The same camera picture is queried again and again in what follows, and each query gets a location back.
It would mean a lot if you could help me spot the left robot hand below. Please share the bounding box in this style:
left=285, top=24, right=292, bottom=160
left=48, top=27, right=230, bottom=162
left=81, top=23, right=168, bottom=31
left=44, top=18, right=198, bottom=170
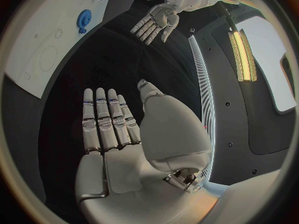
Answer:
left=130, top=3, right=180, bottom=46

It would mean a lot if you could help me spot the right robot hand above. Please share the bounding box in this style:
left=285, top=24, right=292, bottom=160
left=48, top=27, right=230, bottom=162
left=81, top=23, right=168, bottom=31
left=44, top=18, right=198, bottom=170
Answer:
left=74, top=79, right=222, bottom=224

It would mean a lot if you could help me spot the white task board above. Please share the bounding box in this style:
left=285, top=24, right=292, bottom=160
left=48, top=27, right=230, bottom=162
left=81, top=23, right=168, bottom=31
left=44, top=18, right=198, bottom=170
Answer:
left=3, top=0, right=123, bottom=99

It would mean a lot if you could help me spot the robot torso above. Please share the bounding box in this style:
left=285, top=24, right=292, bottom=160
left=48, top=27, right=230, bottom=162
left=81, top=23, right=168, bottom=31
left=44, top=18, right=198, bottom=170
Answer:
left=187, top=0, right=299, bottom=186

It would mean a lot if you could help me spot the glowing light bar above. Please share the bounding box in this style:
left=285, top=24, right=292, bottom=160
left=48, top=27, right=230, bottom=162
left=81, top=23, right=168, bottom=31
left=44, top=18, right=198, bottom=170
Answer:
left=227, top=28, right=258, bottom=83

